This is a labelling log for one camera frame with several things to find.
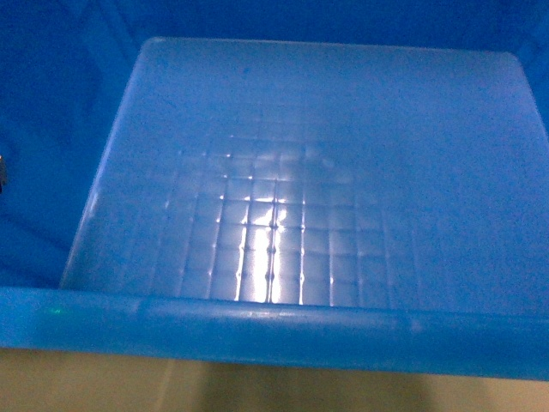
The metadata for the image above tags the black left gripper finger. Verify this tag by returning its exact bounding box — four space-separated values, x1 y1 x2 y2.
0 155 7 192

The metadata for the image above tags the large blue plastic crate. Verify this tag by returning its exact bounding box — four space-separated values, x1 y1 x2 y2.
1 1 548 380

